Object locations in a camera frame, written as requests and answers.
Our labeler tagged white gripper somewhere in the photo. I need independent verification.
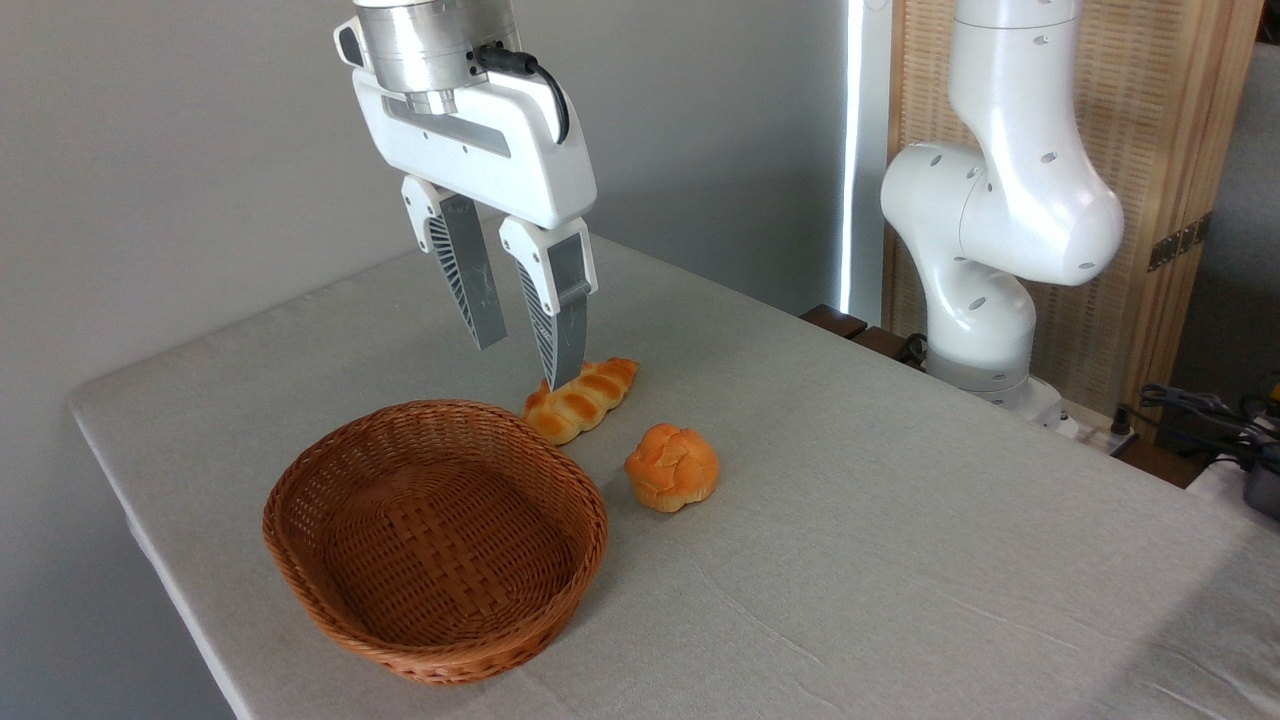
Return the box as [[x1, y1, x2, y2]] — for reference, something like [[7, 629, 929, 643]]
[[350, 68, 600, 392]]

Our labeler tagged long braided bread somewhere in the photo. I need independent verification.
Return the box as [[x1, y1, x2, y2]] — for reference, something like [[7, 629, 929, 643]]
[[522, 357, 640, 447]]

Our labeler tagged round orange bread roll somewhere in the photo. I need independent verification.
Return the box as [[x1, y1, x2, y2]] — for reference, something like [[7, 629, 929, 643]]
[[624, 423, 721, 514]]

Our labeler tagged brown wicker basket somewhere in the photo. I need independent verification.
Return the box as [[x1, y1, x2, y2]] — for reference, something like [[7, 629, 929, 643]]
[[262, 399, 610, 687]]

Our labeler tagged dark wooden furniture piece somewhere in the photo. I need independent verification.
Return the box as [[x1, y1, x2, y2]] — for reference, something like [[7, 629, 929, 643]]
[[799, 304, 928, 368]]

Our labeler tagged grey table cloth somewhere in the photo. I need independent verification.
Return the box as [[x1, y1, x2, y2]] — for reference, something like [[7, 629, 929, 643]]
[[68, 232, 1280, 720]]

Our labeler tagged dark metal hinge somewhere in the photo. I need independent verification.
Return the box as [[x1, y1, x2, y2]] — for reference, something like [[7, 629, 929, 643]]
[[1147, 211, 1215, 273]]

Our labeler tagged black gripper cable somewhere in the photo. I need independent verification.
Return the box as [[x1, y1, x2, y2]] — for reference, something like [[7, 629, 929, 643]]
[[470, 42, 572, 147]]

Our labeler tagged white window frame strip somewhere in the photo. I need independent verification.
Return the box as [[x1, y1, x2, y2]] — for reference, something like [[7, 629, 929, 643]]
[[838, 0, 894, 326]]

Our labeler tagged black cable bundle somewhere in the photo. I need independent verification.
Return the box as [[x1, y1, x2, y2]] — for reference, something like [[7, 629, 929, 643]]
[[1136, 382, 1280, 448]]

